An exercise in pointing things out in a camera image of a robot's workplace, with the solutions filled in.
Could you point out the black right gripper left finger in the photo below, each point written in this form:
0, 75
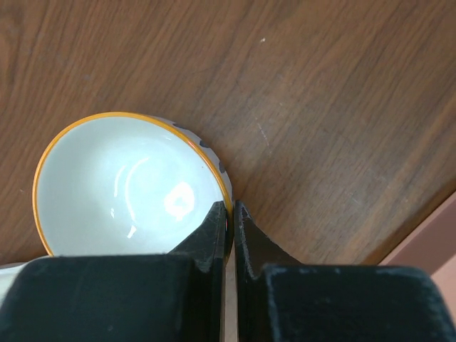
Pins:
177, 296

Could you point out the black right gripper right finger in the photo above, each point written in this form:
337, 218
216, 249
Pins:
282, 299

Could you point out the white bowl with blue dashes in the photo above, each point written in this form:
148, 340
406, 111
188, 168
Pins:
124, 183

